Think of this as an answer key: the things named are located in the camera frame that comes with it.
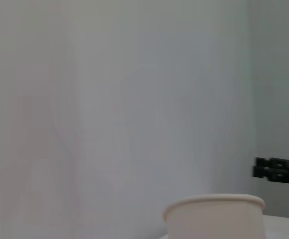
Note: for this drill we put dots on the white paper cup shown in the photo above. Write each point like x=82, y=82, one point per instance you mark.
x=214, y=219

